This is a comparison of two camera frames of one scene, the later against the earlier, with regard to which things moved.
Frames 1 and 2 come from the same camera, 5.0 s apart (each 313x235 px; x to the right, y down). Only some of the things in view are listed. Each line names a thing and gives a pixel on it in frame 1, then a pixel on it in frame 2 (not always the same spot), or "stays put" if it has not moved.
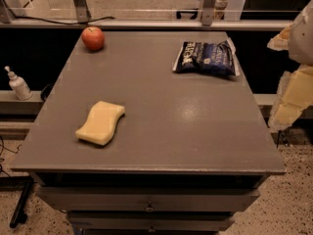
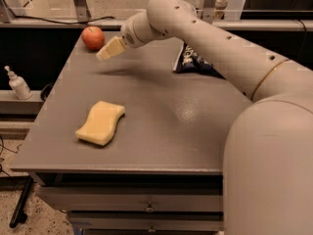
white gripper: [302, 38] → [129, 33]
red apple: [93, 37] stays put
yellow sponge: [101, 123] stays put
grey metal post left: [82, 10] stays put
